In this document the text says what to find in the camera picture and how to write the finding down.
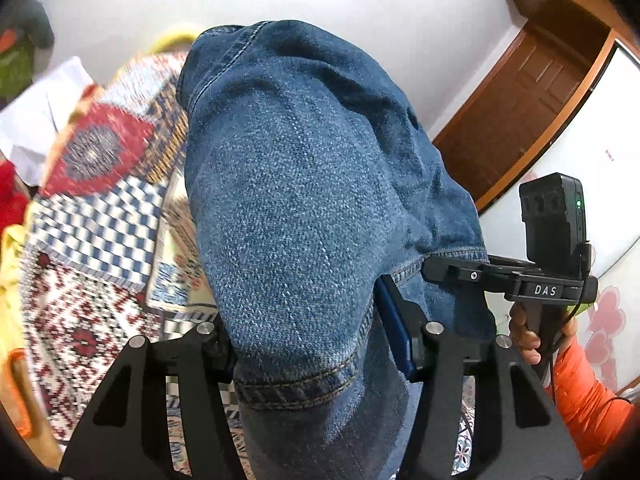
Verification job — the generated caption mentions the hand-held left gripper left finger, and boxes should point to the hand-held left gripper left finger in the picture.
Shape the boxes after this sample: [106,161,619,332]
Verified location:
[59,321,251,480]

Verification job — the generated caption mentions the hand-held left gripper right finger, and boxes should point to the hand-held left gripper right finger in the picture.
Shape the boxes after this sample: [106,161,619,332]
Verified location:
[374,274,586,480]

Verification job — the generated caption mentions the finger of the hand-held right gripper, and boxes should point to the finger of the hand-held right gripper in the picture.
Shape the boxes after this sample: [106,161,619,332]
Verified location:
[421,254,507,293]

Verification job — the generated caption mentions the blue denim jeans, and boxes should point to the blue denim jeans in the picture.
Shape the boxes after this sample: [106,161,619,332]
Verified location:
[177,20,498,480]

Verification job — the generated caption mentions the person's right forearm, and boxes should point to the person's right forearm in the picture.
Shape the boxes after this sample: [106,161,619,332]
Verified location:
[547,332,636,471]

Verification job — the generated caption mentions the person's right hand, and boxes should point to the person's right hand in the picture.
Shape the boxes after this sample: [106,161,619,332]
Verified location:
[509,304,543,365]

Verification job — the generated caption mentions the white wardrobe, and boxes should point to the white wardrobe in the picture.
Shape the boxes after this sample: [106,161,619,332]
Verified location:
[477,40,640,396]

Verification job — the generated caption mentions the brown wooden door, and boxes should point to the brown wooden door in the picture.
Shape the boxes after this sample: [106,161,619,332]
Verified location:
[435,27,608,206]

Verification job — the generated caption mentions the patterned patchwork quilt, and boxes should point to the patterned patchwork quilt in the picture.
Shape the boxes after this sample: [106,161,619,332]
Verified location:
[20,52,481,478]

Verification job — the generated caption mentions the orange cloth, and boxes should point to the orange cloth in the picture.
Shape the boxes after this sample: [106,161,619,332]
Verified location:
[0,350,37,442]

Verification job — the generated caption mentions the red cloth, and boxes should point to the red cloth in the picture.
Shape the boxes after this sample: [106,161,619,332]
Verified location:
[0,160,29,232]

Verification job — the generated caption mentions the white sheet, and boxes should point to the white sheet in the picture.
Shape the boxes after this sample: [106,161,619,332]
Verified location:
[0,57,96,186]

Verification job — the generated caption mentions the yellow cloth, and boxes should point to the yellow cloth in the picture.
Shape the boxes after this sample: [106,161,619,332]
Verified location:
[149,22,202,57]

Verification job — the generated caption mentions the dark green garment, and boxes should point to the dark green garment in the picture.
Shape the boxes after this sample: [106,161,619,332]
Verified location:
[0,0,56,107]

